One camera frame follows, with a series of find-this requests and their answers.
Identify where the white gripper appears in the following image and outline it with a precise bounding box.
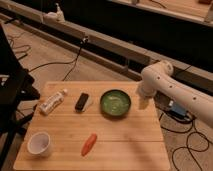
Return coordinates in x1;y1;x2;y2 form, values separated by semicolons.
137;84;154;110

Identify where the black and white eraser block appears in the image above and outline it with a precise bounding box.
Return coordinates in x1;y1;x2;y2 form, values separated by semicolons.
75;93;93;112

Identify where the long metal rail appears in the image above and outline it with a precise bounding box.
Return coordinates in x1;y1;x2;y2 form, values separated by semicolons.
0;0;213;96

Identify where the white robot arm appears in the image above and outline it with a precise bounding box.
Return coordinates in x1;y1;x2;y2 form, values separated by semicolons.
137;60;213;128

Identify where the white clamp on rail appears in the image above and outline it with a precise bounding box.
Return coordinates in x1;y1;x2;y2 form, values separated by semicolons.
44;4;65;22

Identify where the green ceramic bowl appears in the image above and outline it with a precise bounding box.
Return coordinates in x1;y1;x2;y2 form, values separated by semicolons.
100;89;131;117

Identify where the black cable on floor right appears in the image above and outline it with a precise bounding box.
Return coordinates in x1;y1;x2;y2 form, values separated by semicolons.
155;106;213;171

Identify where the wooden board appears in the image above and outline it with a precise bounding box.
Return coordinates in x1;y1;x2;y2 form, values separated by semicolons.
14;81;170;171

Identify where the black cable on floor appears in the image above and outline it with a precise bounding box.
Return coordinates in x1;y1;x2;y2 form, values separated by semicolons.
155;106;213;171
6;34;90;82

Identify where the black cable on floor left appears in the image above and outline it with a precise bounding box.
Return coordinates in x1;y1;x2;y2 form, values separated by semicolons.
6;34;90;82

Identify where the blue box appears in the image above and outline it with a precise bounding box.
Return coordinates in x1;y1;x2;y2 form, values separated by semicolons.
169;101;187;119

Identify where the white cup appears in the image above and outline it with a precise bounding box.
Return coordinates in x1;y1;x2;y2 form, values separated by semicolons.
27;132;51;157

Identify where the white plastic bottle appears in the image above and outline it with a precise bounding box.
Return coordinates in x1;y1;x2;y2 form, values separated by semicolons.
39;89;68;115

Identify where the orange carrot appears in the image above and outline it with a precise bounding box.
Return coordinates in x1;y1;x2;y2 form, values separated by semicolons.
81;134;97;156

